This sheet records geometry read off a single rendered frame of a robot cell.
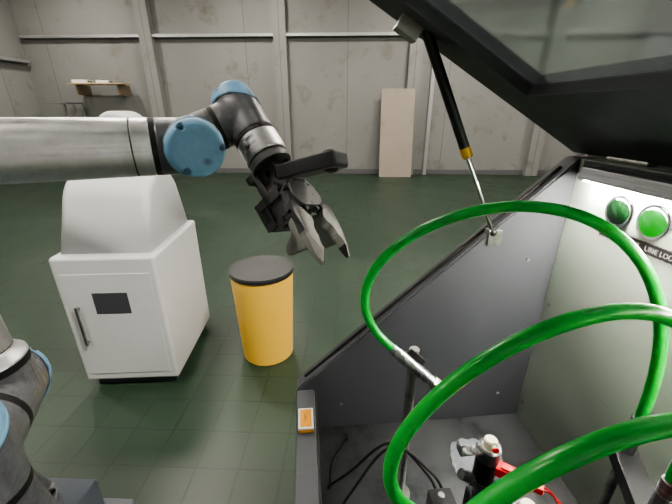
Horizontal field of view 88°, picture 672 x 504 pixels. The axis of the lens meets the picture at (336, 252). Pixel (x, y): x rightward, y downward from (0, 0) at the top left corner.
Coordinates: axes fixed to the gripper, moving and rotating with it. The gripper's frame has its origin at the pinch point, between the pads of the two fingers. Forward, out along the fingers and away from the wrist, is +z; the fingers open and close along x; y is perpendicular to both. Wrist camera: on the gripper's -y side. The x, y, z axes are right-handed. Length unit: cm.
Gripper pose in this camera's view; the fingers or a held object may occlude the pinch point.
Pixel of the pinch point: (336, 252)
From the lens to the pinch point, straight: 55.1
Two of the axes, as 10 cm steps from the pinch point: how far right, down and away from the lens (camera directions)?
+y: -7.0, 5.3, 4.8
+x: -5.1, 1.1, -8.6
